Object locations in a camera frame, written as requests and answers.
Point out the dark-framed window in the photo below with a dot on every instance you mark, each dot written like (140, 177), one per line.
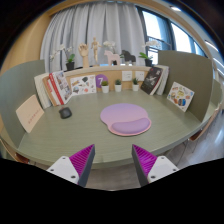
(156, 28)

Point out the purple round number sign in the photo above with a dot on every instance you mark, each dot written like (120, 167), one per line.
(100, 80)

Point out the green desk partition panel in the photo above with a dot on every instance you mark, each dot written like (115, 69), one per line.
(16, 83)
(186, 70)

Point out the pink wooden horse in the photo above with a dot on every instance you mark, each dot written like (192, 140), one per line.
(112, 57)

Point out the wooden mannequin figure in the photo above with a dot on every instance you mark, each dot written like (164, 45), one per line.
(95, 46)

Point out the wooden hand model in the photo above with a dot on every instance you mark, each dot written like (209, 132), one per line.
(84, 52)

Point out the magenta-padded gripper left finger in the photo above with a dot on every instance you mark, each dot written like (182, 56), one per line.
(80, 161)

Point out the red-spined picture book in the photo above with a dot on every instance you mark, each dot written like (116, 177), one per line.
(61, 86)

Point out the tan book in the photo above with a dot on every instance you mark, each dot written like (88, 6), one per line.
(49, 91)

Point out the beige card with red text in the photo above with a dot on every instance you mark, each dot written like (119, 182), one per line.
(29, 113)

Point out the white wall socket plate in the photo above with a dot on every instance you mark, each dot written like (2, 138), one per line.
(127, 76)
(140, 76)

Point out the purple mouse pad with wrist rest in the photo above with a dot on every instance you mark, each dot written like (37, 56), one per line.
(123, 116)

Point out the black wooden horse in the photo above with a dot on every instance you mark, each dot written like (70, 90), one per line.
(128, 56)

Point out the thick white book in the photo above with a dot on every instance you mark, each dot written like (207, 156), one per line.
(40, 88)

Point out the white sticker sheet card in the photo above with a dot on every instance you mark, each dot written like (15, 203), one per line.
(82, 85)

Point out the small succulent in white pot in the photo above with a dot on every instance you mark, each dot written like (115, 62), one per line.
(135, 87)
(118, 87)
(105, 88)

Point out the black computer mouse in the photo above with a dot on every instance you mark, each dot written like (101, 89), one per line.
(65, 112)

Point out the black cover book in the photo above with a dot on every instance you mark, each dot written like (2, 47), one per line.
(151, 80)

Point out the grey curtain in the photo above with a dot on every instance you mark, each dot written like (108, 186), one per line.
(86, 26)

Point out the colourful sticker card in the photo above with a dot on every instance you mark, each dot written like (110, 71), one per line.
(180, 96)

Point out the white orchid in black pot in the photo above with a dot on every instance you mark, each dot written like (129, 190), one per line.
(148, 62)
(70, 65)
(109, 43)

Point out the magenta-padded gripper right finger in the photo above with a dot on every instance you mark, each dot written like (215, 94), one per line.
(146, 161)

